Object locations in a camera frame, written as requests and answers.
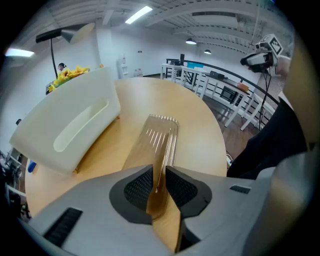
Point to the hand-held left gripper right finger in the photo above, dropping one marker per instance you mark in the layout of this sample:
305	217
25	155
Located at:
225	215

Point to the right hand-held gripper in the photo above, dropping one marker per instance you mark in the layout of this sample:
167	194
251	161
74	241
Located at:
272	48

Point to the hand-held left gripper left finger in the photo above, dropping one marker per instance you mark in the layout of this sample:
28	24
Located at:
95	215

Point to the white plastic bin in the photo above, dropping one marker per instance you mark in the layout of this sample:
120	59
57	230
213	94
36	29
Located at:
50	120

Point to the person's right forearm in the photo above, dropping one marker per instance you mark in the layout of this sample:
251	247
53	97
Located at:
284	66

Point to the orange rectangular block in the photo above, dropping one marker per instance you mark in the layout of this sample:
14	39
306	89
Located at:
243	86

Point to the person's left hand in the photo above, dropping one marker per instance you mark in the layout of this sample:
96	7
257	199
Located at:
305	100

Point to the black metal railing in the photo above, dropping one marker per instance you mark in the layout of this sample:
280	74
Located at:
250	83

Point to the white table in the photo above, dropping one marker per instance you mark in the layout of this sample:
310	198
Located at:
195	70
232	86
170	66

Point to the dark flat device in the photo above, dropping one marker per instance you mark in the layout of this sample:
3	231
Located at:
217	75

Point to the black pendant lamp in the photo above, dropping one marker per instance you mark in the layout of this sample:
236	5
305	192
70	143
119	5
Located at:
207	51
191	41

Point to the person's white shirt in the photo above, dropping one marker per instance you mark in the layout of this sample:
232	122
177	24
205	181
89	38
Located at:
285	100

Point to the black speaker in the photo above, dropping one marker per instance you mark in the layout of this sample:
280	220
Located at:
182	59

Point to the round wooden table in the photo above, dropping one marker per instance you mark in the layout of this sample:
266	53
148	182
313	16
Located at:
200	140

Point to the blue object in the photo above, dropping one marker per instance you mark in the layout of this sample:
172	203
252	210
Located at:
31	166

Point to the person's black trousers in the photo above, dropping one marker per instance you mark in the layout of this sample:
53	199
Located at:
275	140

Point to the clear water bottle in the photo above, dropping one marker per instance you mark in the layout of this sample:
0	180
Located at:
140	73
136	73

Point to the fluorescent ceiling light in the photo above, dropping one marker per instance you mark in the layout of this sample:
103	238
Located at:
18	52
138	14

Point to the white water dispenser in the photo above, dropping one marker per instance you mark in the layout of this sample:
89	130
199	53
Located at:
122	66

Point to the yellow sunflower bouquet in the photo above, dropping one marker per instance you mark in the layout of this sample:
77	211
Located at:
67	73

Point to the black floor lamp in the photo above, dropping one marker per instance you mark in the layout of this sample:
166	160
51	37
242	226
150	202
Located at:
52	60

